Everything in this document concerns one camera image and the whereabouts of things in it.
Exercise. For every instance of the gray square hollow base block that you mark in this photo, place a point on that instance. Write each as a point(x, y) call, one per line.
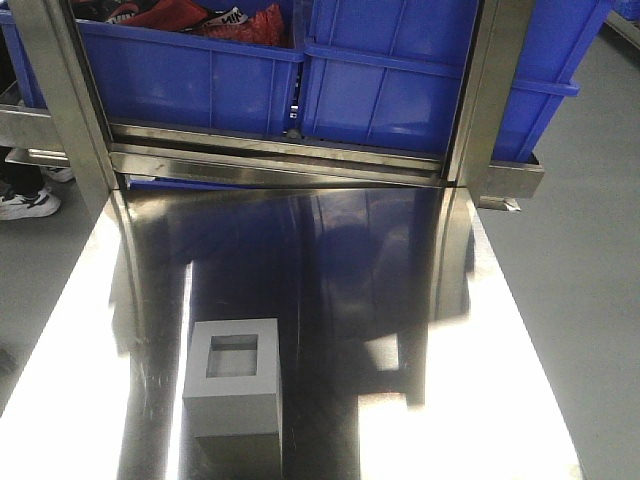
point(233, 378)

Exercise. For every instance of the blue bin on cart right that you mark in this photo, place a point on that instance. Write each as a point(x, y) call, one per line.
point(388, 73)

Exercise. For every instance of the blue bin with red items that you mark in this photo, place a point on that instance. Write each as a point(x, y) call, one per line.
point(184, 79)

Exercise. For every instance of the red packaged item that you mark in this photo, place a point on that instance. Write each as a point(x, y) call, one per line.
point(265, 27)

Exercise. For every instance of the white black sneaker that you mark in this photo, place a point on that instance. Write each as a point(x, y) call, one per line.
point(15, 206)

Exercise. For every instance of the stainless steel cart frame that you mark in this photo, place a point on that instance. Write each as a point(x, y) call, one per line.
point(73, 129)

